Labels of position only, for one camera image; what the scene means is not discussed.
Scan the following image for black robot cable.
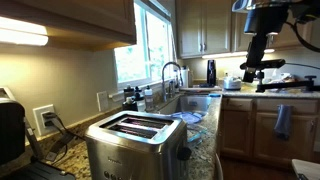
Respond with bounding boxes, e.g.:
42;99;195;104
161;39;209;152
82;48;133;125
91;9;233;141
285;19;320;53

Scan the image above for white rice cooker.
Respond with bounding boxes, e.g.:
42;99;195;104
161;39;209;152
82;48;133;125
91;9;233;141
222;75;242;91

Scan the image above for white light switch plate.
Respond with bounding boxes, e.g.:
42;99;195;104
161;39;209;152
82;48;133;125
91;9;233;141
96;90;110;112

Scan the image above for kitchen window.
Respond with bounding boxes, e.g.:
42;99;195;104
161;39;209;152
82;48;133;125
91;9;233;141
113;0;177;90

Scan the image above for stainless steel two-slot toaster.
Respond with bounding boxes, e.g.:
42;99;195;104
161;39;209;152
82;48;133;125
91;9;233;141
84;110;192;180

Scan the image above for white bottle with black cap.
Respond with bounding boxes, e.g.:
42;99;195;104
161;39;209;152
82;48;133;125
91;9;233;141
133;86;147;113

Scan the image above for wooden lower cabinets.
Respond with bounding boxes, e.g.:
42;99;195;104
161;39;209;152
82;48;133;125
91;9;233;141
219;95;320;168

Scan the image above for white paper towel roll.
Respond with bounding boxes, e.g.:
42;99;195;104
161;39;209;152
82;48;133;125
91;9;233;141
180;66;190;89

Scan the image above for wooden double door wall cabinet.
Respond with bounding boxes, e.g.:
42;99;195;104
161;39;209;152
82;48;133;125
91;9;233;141
175;0;233;60

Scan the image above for dark capped bottle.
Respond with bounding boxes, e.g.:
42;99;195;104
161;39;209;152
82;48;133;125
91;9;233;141
122;83;136;101

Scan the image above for black countertop grill appliance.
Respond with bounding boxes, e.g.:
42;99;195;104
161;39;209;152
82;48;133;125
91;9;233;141
0;86;76;180

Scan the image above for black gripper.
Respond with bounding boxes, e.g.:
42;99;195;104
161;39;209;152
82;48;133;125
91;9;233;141
242;4;290;83

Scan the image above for white stool top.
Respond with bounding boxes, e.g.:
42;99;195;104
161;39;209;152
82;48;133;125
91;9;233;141
291;158;320;180

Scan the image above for white wall outlet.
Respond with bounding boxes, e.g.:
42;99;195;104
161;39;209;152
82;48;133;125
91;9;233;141
32;104;57;137

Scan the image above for wooden wall cabinet with handles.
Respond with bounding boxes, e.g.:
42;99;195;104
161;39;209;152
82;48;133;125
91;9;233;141
232;11;315;53

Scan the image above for stainless steel sink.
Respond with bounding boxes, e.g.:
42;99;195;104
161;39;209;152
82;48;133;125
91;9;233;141
159;94;222;116

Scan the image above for under cabinet light strip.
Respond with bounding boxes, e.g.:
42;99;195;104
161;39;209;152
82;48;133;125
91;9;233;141
0;16;50;47

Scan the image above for blue hanging dish towel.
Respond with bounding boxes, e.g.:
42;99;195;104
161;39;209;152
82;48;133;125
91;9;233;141
273;104;294;141

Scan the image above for black power plug and cable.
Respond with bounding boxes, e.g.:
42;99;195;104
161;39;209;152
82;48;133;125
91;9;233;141
42;112;86;163

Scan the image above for long under cabinet light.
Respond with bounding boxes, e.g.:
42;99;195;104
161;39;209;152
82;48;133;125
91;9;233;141
201;48;276;60

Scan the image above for grey translucent water bottle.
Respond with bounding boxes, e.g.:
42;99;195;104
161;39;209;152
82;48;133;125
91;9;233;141
143;84;155;111

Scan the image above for black stereo camera bar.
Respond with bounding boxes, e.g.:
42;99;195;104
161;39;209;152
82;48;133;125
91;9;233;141
239;58;287;71

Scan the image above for black camera clamp stand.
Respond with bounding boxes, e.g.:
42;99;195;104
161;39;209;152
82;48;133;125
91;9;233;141
255;69;318;94

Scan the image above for wooden upper cabinet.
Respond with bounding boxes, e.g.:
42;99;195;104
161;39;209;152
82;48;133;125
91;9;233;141
0;0;138;52

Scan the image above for chrome kitchen faucet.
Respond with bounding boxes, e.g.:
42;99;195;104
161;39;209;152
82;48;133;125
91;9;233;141
161;61;185;103

